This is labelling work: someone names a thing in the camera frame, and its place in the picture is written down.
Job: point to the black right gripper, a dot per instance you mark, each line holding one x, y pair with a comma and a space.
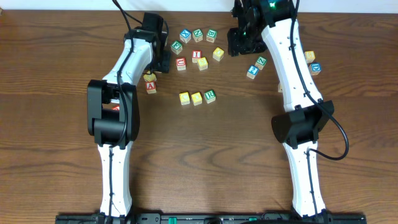
235, 45

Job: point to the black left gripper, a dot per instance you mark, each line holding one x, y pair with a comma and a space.
165, 62

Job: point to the yellow O block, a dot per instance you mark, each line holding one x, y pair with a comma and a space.
218, 54

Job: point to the green R block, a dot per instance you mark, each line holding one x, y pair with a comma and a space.
209, 96

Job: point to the yellow C block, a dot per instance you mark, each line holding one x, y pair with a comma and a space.
184, 98

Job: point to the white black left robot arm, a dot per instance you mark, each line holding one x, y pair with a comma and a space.
113, 115

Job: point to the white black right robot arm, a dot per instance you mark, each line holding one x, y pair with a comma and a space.
273, 26

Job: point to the green F block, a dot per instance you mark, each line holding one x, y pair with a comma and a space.
176, 47

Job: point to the red U block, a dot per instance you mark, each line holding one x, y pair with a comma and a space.
181, 63

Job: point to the yellow G block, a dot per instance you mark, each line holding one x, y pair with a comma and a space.
150, 77

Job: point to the green Z block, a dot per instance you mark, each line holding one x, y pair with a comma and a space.
260, 62

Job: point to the red A block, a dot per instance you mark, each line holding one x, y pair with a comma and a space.
151, 87

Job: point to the blue X block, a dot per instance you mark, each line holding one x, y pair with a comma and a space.
185, 36

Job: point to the blue 2 block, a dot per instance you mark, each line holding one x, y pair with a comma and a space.
252, 72

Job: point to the red I block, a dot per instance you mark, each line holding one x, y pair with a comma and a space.
196, 54

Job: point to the green B block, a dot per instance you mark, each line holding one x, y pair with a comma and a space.
211, 35

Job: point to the green N block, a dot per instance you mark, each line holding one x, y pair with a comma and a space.
197, 35

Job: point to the yellow S block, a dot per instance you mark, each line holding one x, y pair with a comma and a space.
202, 63

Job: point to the yellow W block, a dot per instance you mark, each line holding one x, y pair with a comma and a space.
280, 90

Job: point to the yellow 8 block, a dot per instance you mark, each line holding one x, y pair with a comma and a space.
309, 56

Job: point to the red O block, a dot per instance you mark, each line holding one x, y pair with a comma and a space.
117, 108

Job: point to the blue D block lower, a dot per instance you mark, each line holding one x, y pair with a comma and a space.
315, 69

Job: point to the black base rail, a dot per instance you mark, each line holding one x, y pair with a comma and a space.
271, 217

